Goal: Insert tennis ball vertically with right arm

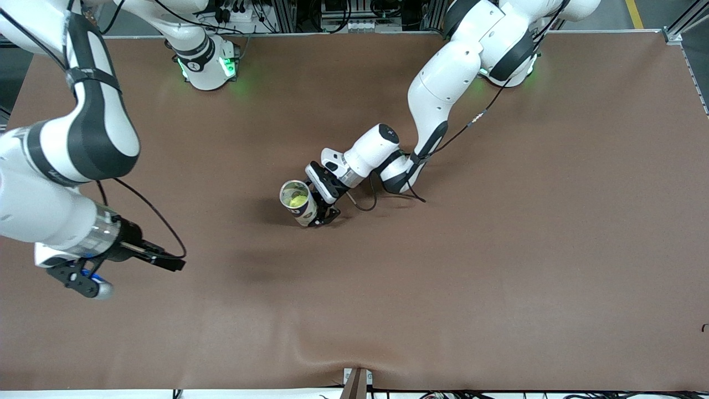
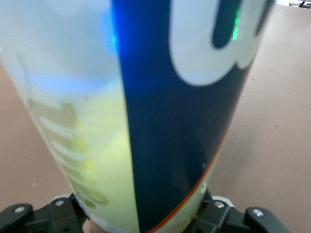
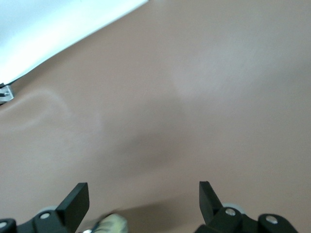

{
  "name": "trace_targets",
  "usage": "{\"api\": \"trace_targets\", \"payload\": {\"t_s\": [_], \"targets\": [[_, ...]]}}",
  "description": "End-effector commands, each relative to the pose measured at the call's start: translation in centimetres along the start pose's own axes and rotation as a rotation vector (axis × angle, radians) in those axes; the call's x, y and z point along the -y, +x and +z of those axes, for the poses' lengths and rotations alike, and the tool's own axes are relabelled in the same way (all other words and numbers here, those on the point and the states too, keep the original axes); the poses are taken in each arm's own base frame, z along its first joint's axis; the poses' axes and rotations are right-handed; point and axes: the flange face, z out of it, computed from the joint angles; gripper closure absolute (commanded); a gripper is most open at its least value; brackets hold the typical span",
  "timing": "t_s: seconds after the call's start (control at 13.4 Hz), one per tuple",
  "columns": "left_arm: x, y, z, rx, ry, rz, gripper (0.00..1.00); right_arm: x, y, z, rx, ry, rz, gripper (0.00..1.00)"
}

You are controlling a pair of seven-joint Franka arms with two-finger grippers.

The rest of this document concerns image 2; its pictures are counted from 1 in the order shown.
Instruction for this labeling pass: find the Wilson tennis ball can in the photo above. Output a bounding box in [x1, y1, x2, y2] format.
[0, 0, 275, 233]

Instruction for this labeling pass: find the brown table mat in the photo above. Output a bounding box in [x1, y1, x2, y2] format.
[0, 0, 311, 233]

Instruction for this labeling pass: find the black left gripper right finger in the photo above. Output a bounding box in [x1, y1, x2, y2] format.
[194, 188, 292, 233]

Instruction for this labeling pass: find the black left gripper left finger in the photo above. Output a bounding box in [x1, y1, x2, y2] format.
[0, 193, 88, 233]

